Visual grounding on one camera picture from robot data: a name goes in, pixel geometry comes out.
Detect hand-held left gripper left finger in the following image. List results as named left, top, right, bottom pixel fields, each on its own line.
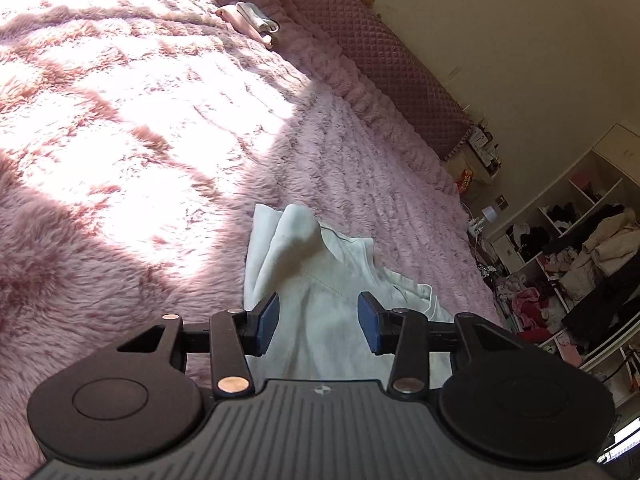
left=116, top=292, right=280, bottom=400

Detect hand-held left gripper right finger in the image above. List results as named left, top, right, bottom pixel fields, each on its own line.
left=357, top=291, right=531, bottom=396

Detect white printed sweatshirt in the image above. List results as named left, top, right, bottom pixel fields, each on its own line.
left=243, top=202, right=453, bottom=383

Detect pile of pink clothes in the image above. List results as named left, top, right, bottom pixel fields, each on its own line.
left=495, top=280, right=556, bottom=341

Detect folded pink white clothes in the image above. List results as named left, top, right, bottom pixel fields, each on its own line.
left=216, top=1, right=281, bottom=50

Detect pink fluffy blanket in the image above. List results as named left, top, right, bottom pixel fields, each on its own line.
left=0, top=0, right=506, bottom=480

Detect black garment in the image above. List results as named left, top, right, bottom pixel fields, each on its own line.
left=560, top=270, right=640, bottom=351

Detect beige jacket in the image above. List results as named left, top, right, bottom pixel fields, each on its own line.
left=582, top=210, right=640, bottom=276

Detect pink quilted headboard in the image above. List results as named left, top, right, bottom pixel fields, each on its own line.
left=250, top=0, right=473, bottom=161

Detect white open shelf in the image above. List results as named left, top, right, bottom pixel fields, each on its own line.
left=487, top=124, right=640, bottom=411

